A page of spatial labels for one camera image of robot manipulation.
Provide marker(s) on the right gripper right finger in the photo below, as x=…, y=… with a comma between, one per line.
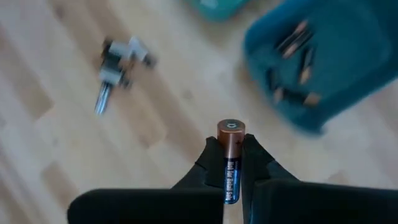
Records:
x=255, y=165

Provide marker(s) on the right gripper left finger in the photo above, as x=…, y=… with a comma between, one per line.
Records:
x=208, y=168

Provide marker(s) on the blue plastic bin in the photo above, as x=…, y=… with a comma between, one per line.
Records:
x=342, y=62

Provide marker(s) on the green plastic bin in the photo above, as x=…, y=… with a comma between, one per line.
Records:
x=217, y=7

